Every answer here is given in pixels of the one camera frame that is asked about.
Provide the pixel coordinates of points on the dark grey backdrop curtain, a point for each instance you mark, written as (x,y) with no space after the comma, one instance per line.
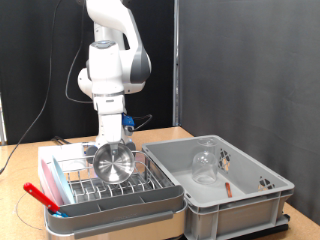
(260,66)

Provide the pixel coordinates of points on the brown wooden spoon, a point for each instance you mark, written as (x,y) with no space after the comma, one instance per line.
(228,190)

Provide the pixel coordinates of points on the light blue plate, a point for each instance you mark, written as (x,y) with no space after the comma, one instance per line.
(63,183)

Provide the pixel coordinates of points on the white dish drying rack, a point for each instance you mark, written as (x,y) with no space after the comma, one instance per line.
(116,213)

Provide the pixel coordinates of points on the grey rubber rack knob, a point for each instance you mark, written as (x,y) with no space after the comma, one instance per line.
(90,155)
(132,146)

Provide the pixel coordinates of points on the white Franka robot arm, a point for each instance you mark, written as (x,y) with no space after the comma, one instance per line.
(106,66)

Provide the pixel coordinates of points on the metal frame strip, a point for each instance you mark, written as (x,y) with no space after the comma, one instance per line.
(2,126)

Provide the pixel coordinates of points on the grey plastic crate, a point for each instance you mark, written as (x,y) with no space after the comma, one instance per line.
(233,213)

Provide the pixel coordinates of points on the stainless steel pot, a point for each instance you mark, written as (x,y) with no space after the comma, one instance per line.
(110,170)

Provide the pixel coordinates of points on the black backdrop curtain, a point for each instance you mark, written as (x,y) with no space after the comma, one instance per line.
(26,50)

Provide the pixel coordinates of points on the clear wine glass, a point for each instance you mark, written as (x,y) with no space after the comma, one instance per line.
(204,166)

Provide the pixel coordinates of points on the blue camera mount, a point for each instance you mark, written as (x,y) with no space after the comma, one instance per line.
(127,121)

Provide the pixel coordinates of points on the white plastic tray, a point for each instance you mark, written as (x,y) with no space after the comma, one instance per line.
(53,153)

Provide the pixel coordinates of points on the pink plate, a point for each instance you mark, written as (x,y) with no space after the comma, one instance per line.
(47,181)

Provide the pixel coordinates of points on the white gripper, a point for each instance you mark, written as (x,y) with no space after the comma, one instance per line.
(110,128)

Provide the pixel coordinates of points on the metal background pole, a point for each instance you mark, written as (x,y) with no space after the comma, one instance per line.
(176,66)

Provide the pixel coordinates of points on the blue utensil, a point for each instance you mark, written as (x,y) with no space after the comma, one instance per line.
(60,214)

